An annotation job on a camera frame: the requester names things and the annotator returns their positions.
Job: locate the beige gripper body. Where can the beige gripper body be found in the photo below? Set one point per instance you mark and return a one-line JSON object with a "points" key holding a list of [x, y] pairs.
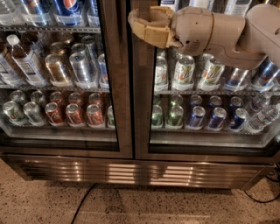
{"points": [[192, 29]]}

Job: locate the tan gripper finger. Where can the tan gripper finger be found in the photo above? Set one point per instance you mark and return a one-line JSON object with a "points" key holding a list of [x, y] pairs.
{"points": [[155, 33], [159, 17]]}

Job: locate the fridge glass door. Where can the fridge glass door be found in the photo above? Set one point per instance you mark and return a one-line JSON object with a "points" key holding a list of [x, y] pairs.
{"points": [[250, 132], [102, 39]]}

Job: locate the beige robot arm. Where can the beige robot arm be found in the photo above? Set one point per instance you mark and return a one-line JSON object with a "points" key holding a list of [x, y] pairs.
{"points": [[241, 42]]}

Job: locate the steel fridge base grille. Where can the steel fridge base grille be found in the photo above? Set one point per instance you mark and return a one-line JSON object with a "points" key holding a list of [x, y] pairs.
{"points": [[136, 172]]}

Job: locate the white green can centre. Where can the white green can centre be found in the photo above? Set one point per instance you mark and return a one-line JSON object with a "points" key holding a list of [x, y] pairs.
{"points": [[183, 73]]}

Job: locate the white green can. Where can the white green can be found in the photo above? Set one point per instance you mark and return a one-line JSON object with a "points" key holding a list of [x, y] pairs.
{"points": [[183, 73], [209, 80]]}

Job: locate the white green can right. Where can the white green can right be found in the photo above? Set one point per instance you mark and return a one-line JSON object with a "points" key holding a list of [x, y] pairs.
{"points": [[209, 80]]}

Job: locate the green can lower shelf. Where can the green can lower shelf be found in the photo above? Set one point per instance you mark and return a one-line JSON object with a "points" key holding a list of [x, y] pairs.
{"points": [[175, 118]]}

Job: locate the silver soda can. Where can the silver soda can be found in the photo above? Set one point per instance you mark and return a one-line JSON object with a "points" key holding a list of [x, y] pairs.
{"points": [[82, 69]]}

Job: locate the blue can lower left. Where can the blue can lower left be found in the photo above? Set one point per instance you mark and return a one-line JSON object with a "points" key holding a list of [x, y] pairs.
{"points": [[195, 120]]}

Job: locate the blue can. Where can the blue can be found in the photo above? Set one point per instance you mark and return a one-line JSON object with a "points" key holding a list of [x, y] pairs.
{"points": [[195, 120], [217, 118]]}

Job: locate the blue pepsi bottle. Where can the blue pepsi bottle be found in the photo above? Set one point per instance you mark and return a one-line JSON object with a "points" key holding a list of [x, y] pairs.
{"points": [[69, 12]]}

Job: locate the blue can lower right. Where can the blue can lower right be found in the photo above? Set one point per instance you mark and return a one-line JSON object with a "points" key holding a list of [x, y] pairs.
{"points": [[217, 118]]}

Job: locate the red soda can right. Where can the red soda can right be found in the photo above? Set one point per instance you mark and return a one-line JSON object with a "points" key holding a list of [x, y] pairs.
{"points": [[94, 116]]}

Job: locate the red soda can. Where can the red soda can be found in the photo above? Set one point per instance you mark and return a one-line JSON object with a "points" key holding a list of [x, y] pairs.
{"points": [[94, 116], [74, 115], [54, 114]]}

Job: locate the gold soda can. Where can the gold soda can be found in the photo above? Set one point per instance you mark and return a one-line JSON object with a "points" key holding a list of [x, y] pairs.
{"points": [[60, 76]]}

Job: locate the red soda can middle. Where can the red soda can middle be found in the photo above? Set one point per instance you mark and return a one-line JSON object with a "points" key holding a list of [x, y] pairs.
{"points": [[74, 115]]}

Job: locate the red soda can left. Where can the red soda can left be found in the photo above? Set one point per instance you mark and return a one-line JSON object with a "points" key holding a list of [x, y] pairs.
{"points": [[54, 114]]}

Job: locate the brown tea bottle right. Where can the brown tea bottle right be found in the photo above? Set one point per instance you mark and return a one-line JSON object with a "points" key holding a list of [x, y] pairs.
{"points": [[27, 61]]}

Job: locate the brown tea bottle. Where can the brown tea bottle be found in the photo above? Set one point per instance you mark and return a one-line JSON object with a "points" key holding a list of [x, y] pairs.
{"points": [[27, 61], [9, 70]]}

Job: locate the brown tea bottle left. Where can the brown tea bottle left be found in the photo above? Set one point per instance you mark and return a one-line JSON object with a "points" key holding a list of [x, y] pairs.
{"points": [[9, 70]]}

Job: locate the green silver can left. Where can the green silver can left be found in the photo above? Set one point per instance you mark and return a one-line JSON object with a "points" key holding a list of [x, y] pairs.
{"points": [[14, 112]]}

